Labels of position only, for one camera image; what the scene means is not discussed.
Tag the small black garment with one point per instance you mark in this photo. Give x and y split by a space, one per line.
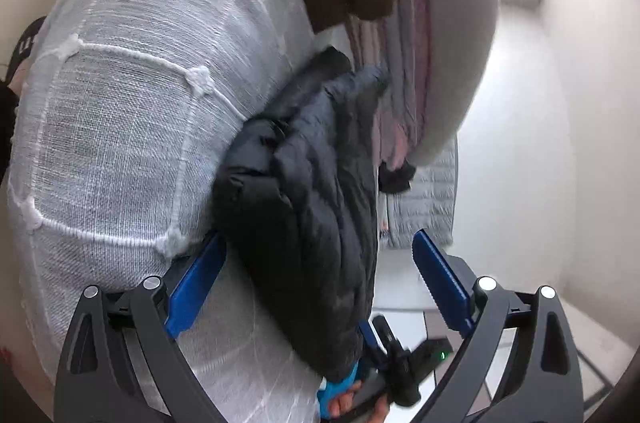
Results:
397 180

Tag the dark cloth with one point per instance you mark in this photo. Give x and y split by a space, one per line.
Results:
22 48

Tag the black quilted jacket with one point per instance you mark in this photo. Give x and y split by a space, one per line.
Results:
310 203

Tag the grey white folded duvet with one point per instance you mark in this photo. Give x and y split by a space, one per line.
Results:
465 53

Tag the orange black label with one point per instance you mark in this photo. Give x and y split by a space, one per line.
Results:
383 220

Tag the person's right hand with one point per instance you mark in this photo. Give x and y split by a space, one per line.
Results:
345 403

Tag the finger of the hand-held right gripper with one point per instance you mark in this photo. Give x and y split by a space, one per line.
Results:
369 335

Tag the stack of folded blankets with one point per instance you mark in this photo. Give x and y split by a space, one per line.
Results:
405 78

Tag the bed with white grid sheet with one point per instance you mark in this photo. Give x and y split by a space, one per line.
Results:
125 103

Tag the grey quilted headboard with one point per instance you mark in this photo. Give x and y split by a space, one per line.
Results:
425 203

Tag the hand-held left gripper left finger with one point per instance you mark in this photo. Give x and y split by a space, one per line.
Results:
197 283

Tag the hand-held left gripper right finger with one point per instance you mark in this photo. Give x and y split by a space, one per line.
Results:
442 283

